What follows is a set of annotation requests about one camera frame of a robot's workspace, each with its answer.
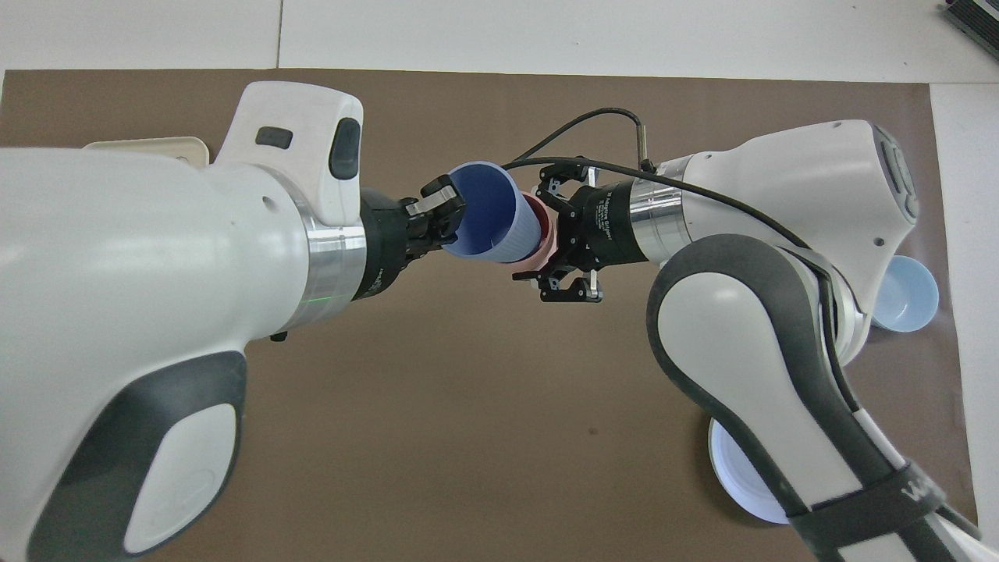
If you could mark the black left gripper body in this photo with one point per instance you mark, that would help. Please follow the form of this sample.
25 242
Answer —
390 242

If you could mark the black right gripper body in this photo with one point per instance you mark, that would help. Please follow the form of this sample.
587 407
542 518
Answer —
605 226

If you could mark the blue ribbed plastic cup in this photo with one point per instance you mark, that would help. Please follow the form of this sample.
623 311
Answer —
492 215

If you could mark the pink plastic cup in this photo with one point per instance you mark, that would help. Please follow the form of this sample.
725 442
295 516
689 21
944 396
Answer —
544 234

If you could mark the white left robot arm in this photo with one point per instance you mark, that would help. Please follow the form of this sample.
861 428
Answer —
140 257

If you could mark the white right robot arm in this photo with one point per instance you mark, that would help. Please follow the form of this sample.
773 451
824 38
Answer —
765 343

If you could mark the cream rabbit print tray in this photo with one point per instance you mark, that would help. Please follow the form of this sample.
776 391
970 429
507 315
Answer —
156 148

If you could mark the brown paper table cover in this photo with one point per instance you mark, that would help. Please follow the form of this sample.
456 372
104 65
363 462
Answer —
468 429

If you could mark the light blue round plate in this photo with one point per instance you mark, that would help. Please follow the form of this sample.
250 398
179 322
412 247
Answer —
737 480

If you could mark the light blue bowl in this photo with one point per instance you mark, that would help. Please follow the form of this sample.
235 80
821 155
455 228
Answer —
909 297

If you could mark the grey ridged device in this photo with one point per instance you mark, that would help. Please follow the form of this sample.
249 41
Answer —
975 17

